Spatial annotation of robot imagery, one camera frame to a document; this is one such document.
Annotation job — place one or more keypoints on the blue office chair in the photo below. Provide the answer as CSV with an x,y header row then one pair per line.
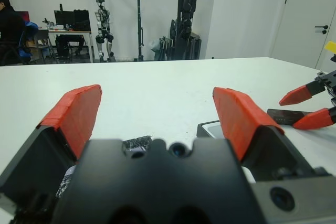
x,y
27,40

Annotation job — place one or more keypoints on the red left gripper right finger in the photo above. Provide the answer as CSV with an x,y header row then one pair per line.
x,y
241,121

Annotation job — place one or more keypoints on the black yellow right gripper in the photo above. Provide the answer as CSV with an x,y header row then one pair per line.
x,y
331,82

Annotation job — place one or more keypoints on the black crane with yellow pulley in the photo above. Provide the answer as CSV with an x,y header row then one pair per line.
x,y
138,19

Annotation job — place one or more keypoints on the black folded chairs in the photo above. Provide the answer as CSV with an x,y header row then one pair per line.
x,y
164,48

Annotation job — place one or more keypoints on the black hard case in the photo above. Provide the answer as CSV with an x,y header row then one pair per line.
x,y
82,20

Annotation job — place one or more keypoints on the white door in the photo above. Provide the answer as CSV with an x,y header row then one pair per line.
x,y
302,11

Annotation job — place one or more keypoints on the red screen monitor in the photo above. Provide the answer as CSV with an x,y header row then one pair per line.
x,y
24,15

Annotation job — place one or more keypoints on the black computer monitor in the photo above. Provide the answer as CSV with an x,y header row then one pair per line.
x,y
64,19

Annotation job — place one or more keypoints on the person in black clothes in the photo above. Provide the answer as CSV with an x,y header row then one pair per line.
x,y
10,30

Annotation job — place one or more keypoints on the tall black robot rack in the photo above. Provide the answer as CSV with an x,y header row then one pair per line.
x,y
186,14

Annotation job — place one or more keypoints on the black camera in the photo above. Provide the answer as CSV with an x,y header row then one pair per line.
x,y
283,116

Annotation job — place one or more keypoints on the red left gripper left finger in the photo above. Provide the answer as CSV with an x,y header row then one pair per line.
x,y
71,119

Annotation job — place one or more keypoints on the white plastic bag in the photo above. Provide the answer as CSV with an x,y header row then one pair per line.
x,y
153,46

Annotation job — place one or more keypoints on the white desk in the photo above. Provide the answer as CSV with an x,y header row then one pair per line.
x,y
71,32

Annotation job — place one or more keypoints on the black bag under desk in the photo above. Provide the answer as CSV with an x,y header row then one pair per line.
x,y
68,47

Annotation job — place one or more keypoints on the silver black humanoid robot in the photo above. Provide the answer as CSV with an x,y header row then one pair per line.
x,y
103,24

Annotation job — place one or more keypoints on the grey metal chair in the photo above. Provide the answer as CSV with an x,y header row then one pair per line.
x,y
42,43

